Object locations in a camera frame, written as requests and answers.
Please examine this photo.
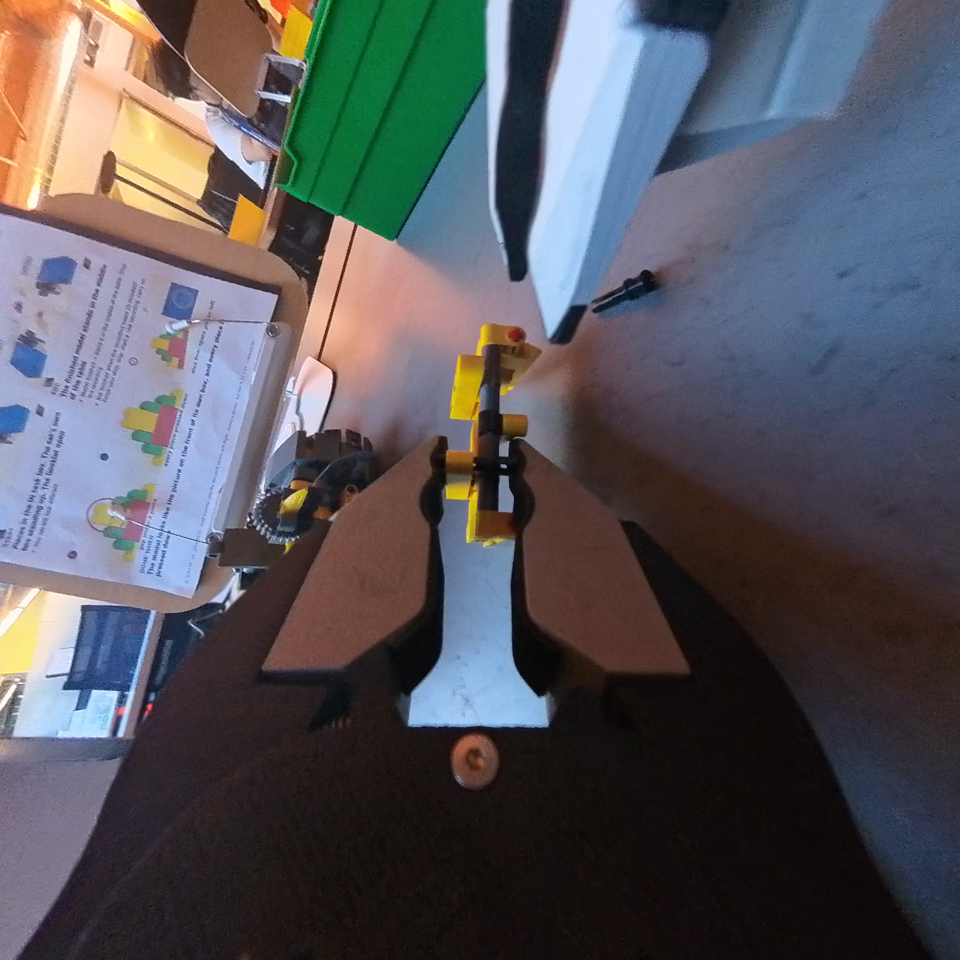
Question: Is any green plastic bin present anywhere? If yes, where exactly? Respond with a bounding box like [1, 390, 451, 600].
[272, 0, 490, 243]

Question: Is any printed instruction sheet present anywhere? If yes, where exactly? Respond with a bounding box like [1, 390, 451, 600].
[0, 212, 282, 591]

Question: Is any yellow storage box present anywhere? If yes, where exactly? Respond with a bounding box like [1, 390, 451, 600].
[227, 197, 274, 246]

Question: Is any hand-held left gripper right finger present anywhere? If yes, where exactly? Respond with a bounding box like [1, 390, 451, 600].
[510, 437, 693, 696]

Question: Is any clear acrylic box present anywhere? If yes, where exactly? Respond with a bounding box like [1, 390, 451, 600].
[253, 51, 310, 100]

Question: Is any yellow toy brick assembly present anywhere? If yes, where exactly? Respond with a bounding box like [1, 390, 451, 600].
[444, 322, 543, 546]

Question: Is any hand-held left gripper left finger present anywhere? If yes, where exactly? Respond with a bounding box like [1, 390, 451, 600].
[258, 435, 450, 696]

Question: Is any grey desk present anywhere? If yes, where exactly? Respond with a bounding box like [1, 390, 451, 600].
[298, 0, 960, 960]

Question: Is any dark monitor screen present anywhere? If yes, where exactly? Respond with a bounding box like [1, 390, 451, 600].
[62, 604, 156, 696]

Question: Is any black brick pin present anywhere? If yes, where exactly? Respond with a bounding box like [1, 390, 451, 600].
[591, 268, 661, 316]

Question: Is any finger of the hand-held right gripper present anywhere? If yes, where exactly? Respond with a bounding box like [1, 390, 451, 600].
[527, 18, 711, 346]
[484, 0, 580, 284]

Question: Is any grey yellow toy brick vehicle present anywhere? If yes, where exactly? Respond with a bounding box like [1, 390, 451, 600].
[219, 427, 378, 573]

